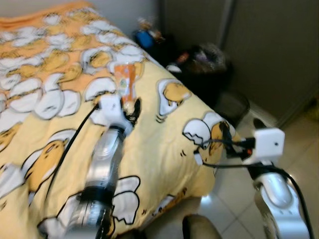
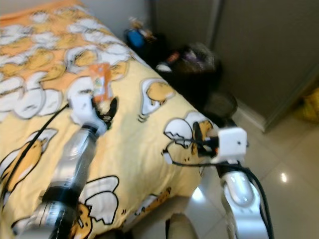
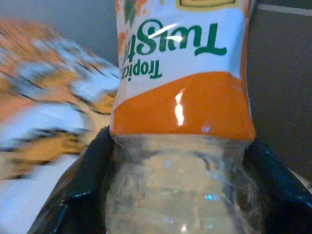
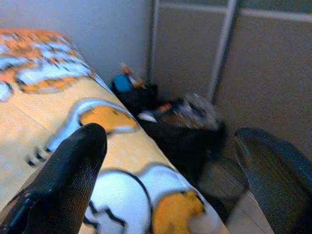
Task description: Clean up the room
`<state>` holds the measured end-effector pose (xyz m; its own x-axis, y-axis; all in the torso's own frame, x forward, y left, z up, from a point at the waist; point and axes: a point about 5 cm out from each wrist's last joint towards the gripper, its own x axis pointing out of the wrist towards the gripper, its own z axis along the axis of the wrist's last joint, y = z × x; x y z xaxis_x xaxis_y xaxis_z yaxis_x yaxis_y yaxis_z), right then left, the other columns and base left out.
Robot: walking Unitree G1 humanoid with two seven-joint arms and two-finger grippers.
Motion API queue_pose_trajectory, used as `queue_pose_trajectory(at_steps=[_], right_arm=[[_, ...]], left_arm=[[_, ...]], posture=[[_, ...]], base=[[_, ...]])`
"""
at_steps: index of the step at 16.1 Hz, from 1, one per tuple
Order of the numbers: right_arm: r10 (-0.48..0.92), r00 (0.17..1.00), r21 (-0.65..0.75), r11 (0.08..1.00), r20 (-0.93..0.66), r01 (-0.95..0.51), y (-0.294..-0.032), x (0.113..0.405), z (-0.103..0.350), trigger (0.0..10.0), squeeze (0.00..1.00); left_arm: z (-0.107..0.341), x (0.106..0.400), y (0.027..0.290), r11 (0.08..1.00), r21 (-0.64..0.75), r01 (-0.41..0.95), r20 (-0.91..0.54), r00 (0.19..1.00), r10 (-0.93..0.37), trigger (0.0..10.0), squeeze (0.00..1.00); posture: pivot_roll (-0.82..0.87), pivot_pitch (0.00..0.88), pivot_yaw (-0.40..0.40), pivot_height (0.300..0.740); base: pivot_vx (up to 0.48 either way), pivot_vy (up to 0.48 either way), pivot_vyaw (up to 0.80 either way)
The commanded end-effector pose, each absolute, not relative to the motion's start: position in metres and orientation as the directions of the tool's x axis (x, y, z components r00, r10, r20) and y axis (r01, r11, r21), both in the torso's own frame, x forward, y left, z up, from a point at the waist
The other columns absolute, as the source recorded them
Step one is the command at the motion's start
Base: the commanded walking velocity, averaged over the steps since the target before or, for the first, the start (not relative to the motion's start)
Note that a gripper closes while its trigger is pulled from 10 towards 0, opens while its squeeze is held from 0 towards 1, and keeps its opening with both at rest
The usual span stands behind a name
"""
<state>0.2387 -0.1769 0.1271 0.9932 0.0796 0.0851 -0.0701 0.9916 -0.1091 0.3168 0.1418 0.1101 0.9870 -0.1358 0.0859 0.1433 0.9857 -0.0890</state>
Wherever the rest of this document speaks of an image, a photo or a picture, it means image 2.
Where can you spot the grey wardrobe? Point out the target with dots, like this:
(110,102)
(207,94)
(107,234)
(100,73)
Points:
(264,50)

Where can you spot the yellow bag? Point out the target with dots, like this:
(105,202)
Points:
(310,105)

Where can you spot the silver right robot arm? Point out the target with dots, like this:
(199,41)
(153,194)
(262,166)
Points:
(241,199)

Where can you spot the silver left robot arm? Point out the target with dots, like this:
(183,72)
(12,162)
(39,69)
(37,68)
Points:
(75,159)

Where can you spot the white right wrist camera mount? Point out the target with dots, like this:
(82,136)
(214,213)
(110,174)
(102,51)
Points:
(232,143)

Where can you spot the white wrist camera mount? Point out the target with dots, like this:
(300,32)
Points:
(80,107)
(232,143)

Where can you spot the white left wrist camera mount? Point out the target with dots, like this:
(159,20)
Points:
(80,107)

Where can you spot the orange snack packet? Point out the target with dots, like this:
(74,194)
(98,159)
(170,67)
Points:
(102,82)

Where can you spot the small dark round bin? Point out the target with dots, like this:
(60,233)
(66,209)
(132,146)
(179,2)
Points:
(222,104)

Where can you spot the red and white container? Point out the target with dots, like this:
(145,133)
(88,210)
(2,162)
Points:
(169,61)

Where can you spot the yellow egg-print blanket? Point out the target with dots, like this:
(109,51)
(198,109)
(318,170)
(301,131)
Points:
(144,149)

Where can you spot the grey robot right leg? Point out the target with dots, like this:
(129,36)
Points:
(183,228)

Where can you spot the black trash bin with bag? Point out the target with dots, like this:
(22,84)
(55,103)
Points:
(199,74)

